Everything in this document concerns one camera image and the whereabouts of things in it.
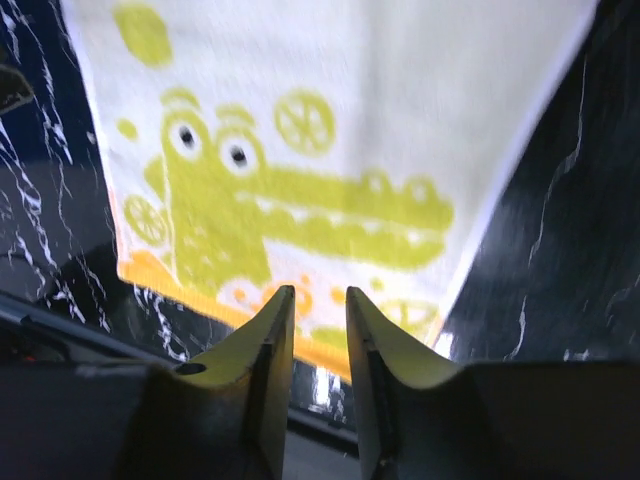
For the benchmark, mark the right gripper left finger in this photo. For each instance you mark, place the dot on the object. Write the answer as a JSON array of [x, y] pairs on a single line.
[[239, 389]]

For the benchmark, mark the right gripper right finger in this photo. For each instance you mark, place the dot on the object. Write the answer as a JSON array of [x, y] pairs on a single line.
[[406, 399]]

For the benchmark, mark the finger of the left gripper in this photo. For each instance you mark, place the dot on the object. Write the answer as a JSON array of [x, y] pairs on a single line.
[[15, 90]]

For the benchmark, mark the lime green patterned towel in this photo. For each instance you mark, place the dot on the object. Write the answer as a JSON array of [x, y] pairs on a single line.
[[248, 145]]

